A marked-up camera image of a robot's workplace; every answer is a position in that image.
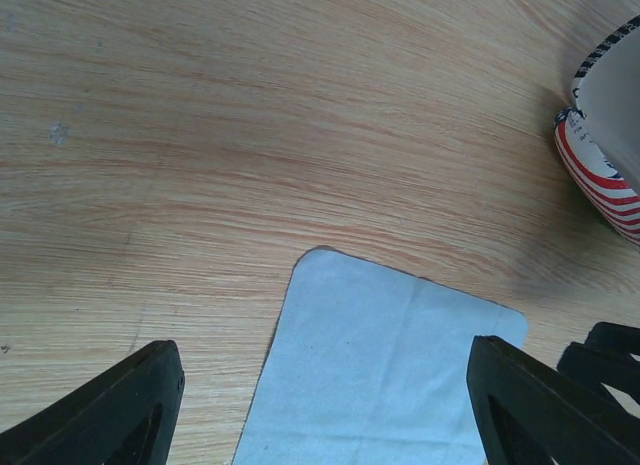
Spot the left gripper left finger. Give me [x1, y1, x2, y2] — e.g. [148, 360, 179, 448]
[1, 340, 185, 464]

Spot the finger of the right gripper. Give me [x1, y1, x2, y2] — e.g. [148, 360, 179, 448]
[557, 322, 639, 410]

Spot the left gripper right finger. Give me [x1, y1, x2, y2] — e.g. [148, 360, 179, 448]
[466, 336, 639, 464]

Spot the blue cleaning cloth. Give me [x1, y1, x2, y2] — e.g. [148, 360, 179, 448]
[233, 248, 528, 464]

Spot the american flag glasses case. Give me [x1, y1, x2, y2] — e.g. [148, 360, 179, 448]
[554, 17, 639, 246]

